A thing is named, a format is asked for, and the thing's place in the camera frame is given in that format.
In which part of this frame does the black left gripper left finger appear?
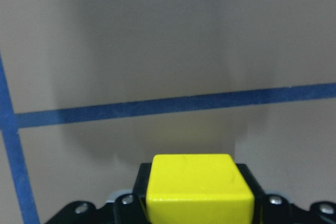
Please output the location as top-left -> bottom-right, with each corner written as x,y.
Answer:
47,163 -> 151,223

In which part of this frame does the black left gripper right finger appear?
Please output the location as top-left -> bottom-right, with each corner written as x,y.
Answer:
237,164 -> 335,223

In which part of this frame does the yellow block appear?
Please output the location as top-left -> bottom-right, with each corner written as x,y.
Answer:
145,154 -> 255,223

